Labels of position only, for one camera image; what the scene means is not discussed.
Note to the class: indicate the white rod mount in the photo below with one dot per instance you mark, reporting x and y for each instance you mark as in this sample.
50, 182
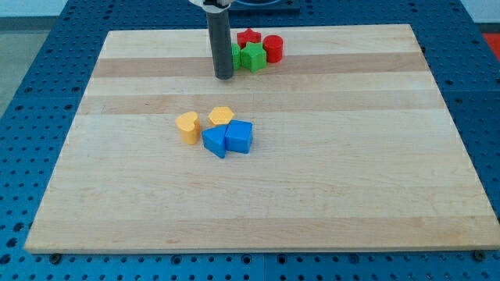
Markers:
212, 4

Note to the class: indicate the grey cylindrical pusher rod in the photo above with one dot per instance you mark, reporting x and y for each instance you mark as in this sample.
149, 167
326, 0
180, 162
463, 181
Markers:
220, 41

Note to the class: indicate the yellow hexagon block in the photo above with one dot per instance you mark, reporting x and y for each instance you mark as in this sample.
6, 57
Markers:
220, 116

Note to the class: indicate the wooden board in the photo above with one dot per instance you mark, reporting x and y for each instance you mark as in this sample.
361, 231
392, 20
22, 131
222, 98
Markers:
353, 149

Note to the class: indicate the green block behind rod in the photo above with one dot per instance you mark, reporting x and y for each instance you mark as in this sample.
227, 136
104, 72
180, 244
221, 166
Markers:
236, 56

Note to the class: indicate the red star block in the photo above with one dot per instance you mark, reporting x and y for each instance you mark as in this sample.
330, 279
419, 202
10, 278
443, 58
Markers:
246, 36

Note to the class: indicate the green star block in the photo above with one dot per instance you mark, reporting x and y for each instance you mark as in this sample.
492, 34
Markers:
253, 57

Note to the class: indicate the red cylinder block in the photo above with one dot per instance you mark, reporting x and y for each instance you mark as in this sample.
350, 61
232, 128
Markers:
273, 45

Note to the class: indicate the yellow heart block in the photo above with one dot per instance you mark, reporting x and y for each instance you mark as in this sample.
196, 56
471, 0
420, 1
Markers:
189, 127

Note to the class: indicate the blue pentagon block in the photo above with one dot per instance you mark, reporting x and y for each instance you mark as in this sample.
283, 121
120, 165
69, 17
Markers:
239, 136

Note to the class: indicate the blue triangle block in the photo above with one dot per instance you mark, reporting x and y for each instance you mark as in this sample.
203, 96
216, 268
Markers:
214, 140

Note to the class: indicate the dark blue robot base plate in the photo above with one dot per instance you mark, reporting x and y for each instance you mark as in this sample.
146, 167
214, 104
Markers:
260, 6

